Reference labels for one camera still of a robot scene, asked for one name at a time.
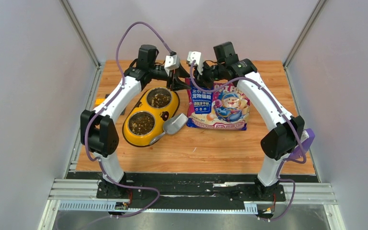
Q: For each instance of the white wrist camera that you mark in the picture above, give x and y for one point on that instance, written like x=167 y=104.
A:
x=195 y=58
x=171 y=63

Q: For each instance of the yellow double pet bowl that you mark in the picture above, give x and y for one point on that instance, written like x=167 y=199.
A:
x=143 y=141

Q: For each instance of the yellow toy brick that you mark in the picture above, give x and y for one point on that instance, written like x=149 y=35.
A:
x=99 y=101

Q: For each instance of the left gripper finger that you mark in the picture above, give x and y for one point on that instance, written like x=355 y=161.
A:
x=177 y=85
x=181 y=72

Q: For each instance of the silver metal scoop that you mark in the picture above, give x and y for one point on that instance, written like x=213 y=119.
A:
x=171 y=126

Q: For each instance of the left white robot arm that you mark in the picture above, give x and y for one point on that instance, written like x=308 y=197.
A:
x=98 y=133

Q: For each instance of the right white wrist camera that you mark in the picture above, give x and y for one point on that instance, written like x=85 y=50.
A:
x=195 y=58

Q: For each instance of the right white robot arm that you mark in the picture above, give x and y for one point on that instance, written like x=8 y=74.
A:
x=285 y=130

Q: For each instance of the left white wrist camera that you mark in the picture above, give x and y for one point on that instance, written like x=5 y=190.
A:
x=171 y=63

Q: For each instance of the brown pet food kibble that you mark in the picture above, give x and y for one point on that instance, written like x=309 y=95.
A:
x=152 y=107

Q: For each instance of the colourful pet food bag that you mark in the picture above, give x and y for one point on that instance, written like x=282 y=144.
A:
x=226 y=109

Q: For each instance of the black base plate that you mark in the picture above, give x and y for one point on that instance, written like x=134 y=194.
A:
x=185 y=190

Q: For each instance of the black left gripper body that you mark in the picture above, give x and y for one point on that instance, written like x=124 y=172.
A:
x=164 y=76

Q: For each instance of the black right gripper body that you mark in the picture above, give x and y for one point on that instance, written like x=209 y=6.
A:
x=210 y=74

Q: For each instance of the purple object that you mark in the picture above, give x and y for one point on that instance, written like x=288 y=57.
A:
x=306 y=139

